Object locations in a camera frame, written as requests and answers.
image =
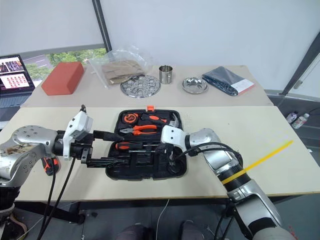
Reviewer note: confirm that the brown and white shoe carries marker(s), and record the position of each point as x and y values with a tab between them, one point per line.
12	220

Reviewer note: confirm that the dark blue packaged cloth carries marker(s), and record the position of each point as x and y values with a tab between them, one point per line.
222	77

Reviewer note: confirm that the dark rounded shape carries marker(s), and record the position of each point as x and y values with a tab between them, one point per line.
132	232

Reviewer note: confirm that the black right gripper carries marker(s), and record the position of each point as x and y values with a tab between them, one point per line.
168	149

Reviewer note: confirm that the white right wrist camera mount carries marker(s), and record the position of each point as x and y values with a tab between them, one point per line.
173	136

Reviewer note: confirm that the clear bag with brown paper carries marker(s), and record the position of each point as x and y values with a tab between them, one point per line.
120	70

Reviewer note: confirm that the round perforated steel plate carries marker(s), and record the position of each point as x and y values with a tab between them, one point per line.
140	86

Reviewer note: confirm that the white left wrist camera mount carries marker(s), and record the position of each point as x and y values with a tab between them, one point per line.
75	125

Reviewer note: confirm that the red rectangular block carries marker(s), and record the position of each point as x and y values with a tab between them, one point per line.
62	78

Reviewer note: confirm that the black diagonal frame bar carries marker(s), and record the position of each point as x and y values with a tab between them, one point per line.
302	62

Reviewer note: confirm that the stainless steel cup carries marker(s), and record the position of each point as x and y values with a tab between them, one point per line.
166	74

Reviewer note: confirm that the thin black screwdriver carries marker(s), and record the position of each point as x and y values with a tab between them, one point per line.
142	151

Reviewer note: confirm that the clear plastic bottle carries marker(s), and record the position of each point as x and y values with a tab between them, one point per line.
300	121
291	117

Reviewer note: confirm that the black plastic tool case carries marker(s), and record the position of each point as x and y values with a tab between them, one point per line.
140	170

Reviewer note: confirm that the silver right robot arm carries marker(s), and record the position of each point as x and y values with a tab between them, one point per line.
212	140

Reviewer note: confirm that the silver claw hammer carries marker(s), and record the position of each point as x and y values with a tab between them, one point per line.
175	121

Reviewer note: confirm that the open laptop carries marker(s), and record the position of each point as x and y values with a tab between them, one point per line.
15	75

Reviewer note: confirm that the stainless steel bowl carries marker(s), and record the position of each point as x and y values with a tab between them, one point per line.
195	85

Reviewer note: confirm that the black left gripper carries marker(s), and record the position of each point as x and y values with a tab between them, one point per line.
83	150

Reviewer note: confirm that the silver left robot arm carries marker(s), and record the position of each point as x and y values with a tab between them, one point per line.
25	142

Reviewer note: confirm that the black table leg frame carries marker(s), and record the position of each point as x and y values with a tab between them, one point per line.
55	212

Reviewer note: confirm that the orange black screwdriver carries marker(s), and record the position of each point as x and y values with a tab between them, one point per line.
127	145

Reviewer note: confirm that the orange black tape measure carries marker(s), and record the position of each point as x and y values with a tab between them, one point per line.
130	118

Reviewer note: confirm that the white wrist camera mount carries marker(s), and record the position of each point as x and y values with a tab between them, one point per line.
173	136
75	125

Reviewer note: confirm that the black window post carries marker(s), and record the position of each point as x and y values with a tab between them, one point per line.
102	25

